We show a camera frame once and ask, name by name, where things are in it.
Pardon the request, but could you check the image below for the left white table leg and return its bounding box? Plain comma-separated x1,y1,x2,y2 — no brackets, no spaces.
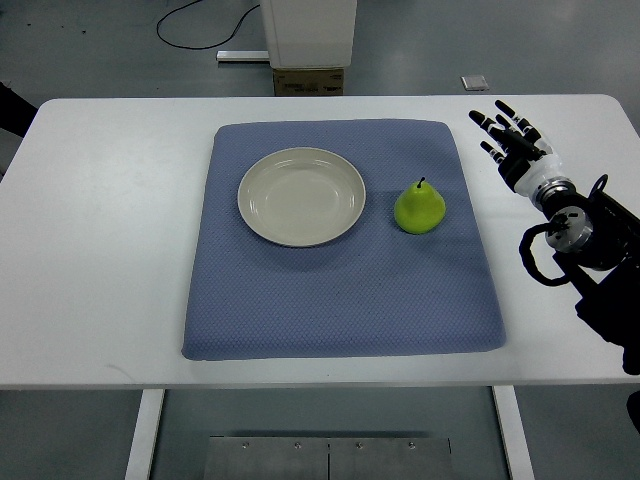
124,389,165,480

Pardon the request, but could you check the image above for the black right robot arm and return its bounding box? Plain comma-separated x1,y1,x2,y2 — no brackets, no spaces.
519,174,639,376

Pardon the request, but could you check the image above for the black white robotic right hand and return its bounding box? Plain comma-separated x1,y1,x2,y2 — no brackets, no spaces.
469,100,568,202

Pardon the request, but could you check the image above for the brown cardboard box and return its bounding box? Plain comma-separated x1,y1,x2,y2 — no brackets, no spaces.
272,69,344,97

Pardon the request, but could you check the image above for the dark object at left edge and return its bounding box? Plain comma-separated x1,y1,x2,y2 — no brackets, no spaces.
0,83,38,138

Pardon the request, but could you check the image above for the black floor cable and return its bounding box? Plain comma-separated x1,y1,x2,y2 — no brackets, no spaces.
156,0,262,51

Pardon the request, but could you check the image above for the white pedestal column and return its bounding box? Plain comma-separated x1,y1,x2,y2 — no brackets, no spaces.
259,0,357,69

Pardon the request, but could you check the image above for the small grey floor plate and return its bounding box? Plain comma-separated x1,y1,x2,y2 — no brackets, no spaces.
460,75,490,92

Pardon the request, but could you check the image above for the blue textured mat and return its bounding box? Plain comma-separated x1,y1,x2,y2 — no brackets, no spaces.
182,119,506,360

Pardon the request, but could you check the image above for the aluminium rail on floor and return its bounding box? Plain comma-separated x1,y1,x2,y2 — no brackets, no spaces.
216,50,269,63

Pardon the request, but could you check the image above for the green pear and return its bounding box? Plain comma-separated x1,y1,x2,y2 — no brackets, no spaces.
394,177,446,234

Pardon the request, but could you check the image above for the metal base plate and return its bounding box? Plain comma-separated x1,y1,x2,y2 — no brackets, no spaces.
203,436,455,480

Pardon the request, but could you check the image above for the beige round plate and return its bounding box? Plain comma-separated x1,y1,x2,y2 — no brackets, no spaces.
237,147,366,248

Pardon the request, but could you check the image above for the right white table leg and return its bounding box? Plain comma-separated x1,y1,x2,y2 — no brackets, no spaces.
491,385,535,480

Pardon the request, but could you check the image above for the white table leg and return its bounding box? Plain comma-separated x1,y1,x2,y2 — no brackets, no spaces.
491,385,535,480
124,389,165,480

